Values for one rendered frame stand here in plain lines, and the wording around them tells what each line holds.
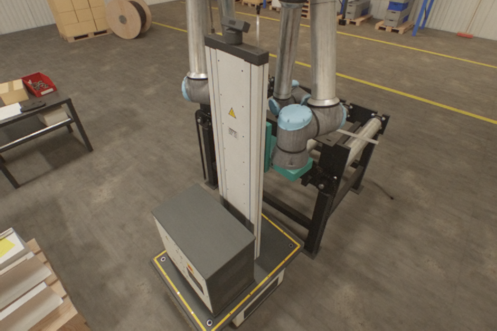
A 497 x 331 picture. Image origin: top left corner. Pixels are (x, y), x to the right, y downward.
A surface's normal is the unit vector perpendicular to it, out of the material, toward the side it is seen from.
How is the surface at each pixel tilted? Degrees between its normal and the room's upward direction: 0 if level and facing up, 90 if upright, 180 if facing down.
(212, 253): 0
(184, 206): 0
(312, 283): 0
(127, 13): 90
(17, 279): 90
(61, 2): 90
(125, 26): 90
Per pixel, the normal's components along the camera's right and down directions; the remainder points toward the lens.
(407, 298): 0.00, -0.79
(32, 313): 0.77, 0.40
